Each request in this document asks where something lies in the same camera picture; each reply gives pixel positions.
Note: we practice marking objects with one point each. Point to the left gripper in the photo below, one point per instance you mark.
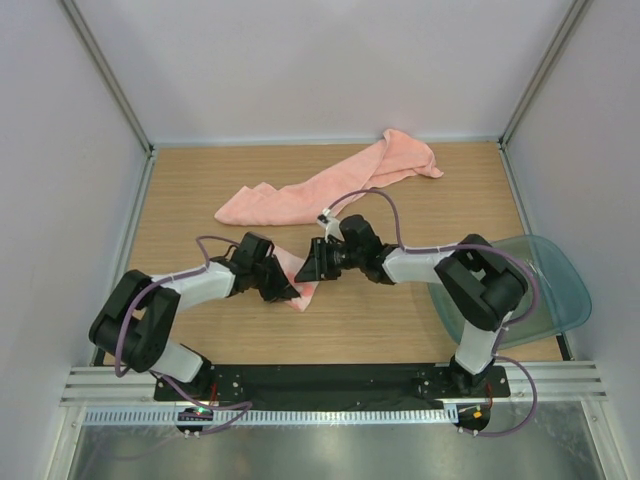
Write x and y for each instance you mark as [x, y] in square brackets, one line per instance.
[281, 289]

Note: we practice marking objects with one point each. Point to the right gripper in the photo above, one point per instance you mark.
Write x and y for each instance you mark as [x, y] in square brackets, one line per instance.
[317, 265]

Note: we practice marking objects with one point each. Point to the pink bunny towel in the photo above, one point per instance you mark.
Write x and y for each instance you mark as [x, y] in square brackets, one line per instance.
[291, 265]

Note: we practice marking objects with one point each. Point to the plain pink towel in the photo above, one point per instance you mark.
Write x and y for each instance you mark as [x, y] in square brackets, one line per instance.
[393, 158]

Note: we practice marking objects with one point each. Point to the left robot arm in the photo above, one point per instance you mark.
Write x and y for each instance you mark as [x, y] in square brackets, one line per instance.
[136, 321]

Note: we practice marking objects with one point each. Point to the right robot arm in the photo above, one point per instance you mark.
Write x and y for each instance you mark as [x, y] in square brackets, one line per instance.
[484, 286]

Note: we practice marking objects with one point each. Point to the clear blue plastic tray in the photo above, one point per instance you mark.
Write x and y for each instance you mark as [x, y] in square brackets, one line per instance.
[564, 302]

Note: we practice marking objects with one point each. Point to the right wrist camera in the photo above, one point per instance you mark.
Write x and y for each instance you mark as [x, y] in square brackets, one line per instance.
[330, 225]

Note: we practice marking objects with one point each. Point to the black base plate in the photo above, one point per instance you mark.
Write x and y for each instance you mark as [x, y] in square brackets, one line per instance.
[233, 383]

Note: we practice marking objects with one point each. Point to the white slotted cable duct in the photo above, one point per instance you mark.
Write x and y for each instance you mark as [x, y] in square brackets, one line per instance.
[185, 416]

